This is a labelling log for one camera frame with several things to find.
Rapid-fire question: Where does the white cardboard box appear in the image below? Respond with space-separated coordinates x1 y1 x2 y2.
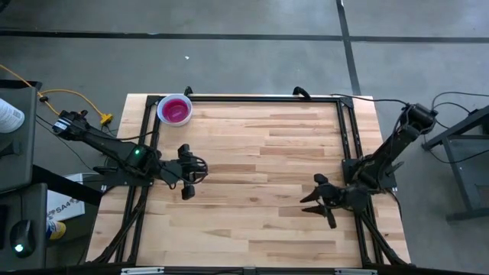
45 173 87 223

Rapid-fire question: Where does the black aluminium table frame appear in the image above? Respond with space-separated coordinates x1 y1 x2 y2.
86 94 412 268

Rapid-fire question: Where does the black side table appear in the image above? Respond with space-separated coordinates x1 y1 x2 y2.
422 105 489 223

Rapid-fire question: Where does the pink plastic bowl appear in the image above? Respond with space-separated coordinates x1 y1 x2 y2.
162 98 190 124

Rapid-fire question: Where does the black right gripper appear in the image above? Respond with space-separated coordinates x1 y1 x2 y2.
299 173 370 231

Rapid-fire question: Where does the white bowl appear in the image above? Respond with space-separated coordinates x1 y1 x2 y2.
156 93 193 128

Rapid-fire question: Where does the white metal bracket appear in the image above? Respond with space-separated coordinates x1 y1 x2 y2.
121 267 166 275
335 268 377 275

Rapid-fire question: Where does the white cylinder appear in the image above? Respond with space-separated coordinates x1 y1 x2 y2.
0 98 26 134

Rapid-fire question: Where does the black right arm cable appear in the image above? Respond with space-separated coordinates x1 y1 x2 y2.
329 92 410 107

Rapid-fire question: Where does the black computer mouse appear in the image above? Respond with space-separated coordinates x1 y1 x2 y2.
9 219 37 259

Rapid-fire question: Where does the grey equipment cart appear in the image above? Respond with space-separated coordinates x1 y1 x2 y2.
0 79 43 194

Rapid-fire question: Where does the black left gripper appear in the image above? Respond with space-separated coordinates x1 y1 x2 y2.
160 143 209 201

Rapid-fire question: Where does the yellow blue small object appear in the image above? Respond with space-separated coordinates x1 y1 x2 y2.
45 219 67 241

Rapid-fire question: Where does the yellow extension cable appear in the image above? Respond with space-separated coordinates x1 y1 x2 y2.
0 63 114 126

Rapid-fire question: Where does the dark desk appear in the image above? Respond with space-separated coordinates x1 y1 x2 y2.
0 182 50 271

